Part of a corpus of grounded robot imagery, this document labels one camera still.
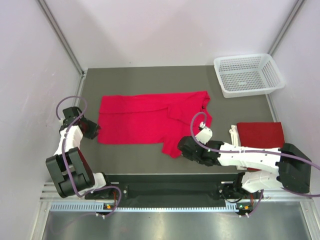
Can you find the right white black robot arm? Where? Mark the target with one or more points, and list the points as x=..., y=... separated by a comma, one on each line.
x=280, y=167

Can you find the right aluminium corner post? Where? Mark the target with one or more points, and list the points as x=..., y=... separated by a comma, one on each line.
x=289, y=20

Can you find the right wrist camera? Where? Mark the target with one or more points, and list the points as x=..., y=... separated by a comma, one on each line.
x=204, y=135

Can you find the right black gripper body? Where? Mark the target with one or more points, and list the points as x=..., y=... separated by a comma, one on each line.
x=192, y=158

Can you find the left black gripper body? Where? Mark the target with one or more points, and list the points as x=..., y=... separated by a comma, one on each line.
x=81, y=117

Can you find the left aluminium corner post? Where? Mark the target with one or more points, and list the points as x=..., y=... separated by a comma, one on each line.
x=60, y=35

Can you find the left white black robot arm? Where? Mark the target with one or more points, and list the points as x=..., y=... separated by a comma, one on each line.
x=68, y=161

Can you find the aluminium corner post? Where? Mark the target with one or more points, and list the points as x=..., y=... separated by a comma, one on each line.
x=289, y=20
x=60, y=35

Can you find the bright pink-red t shirt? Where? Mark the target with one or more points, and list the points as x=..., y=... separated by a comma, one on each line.
x=162, y=118

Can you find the white plastic basket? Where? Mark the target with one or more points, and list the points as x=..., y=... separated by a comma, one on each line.
x=248, y=75

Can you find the aluminium front rail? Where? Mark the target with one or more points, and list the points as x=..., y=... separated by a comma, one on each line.
x=216, y=191

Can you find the folded white t shirt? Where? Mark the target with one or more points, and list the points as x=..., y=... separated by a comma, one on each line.
x=234, y=135

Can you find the folded dark red t shirt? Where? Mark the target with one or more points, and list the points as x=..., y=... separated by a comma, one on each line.
x=261, y=134

